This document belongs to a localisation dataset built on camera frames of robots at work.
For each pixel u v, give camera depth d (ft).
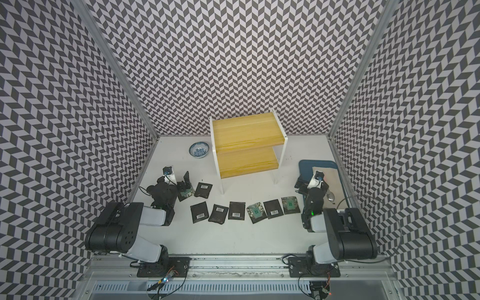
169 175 2.52
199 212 2.85
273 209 2.92
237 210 2.90
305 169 3.38
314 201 2.19
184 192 3.06
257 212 2.85
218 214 2.85
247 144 2.32
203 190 3.10
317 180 2.48
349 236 1.44
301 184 2.64
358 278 2.38
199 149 3.65
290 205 2.92
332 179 3.16
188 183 2.78
